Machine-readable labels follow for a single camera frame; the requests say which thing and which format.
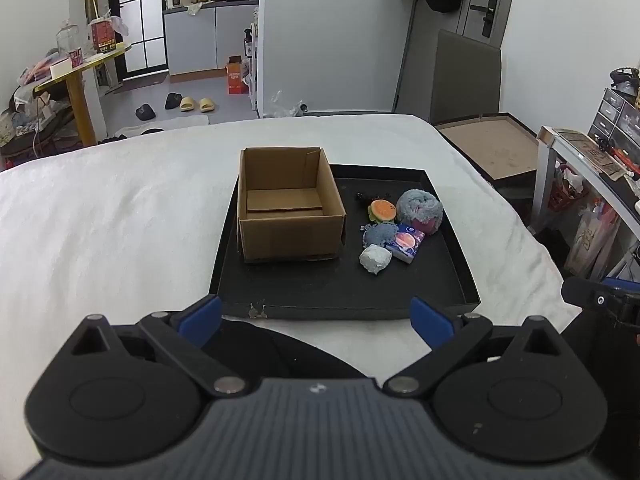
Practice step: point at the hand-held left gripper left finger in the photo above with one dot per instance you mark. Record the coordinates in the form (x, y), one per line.
(201, 319)

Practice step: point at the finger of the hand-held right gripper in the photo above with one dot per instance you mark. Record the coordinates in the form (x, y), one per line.
(580, 292)

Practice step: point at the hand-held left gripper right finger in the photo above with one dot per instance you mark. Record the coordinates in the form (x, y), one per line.
(431, 324)

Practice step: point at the blue pink tissue pack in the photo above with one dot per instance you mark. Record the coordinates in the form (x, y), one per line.
(406, 244)

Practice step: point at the white soft ball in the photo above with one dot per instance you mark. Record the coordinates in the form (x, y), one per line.
(375, 259)

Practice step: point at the black shallow tray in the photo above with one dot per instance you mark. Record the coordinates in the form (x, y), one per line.
(350, 285)

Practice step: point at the blue denim stuffed toy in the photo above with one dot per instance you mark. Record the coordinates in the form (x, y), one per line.
(379, 235)

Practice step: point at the grey plush mouse toy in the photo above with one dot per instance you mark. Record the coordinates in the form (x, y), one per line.
(420, 212)

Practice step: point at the brown cardboard box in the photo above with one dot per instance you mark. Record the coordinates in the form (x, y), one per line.
(292, 230)

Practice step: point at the printed paper bag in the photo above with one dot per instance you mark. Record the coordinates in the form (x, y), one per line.
(592, 240)

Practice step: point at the white desk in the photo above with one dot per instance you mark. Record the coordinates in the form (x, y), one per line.
(615, 190)

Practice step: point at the orange burger plush toy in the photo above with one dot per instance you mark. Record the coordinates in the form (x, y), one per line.
(383, 211)

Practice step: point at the black lace hair clip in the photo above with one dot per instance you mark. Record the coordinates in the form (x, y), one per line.
(367, 196)

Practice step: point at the brown cardboard tray lid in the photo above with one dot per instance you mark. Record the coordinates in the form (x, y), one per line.
(492, 147)

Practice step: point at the dark drawer organizer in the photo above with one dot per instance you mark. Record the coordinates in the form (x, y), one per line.
(617, 120)

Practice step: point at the white floor mat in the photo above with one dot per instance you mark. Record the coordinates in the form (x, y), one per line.
(165, 125)

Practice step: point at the yellow slipper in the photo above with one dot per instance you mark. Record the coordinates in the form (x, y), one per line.
(187, 105)
(206, 105)

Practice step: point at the black slipper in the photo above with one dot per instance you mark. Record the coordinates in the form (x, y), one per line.
(145, 112)
(173, 101)

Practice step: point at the clear plastic bag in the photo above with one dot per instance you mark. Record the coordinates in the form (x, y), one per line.
(287, 105)

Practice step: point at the grey leaning board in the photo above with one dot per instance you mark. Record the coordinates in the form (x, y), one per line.
(467, 80)

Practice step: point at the orange cardboard box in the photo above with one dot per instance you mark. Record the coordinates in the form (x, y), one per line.
(236, 77)

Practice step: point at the yellow wooden round table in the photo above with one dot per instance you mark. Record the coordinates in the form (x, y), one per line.
(80, 95)

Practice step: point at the cluttered chair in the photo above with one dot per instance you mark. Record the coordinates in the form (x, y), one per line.
(35, 125)

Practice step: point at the black leaning pole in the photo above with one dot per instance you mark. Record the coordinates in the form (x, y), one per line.
(406, 50)

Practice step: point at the black spray bottle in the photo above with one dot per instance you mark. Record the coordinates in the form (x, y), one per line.
(248, 45)

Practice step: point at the white kitchen cabinet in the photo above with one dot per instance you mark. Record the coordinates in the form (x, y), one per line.
(200, 40)

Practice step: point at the white flat box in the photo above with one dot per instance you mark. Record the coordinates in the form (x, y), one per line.
(60, 67)

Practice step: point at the small red box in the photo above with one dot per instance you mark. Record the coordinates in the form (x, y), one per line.
(77, 57)

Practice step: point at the black door lock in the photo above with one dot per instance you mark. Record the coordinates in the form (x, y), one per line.
(485, 15)

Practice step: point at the red carton box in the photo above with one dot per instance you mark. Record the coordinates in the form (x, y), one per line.
(102, 36)

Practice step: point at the black-framed glass door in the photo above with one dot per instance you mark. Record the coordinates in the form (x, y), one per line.
(141, 20)

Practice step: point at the clear glass jar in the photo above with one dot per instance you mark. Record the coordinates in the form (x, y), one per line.
(66, 40)

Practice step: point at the white crumpled cloth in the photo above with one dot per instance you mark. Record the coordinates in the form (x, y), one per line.
(194, 8)

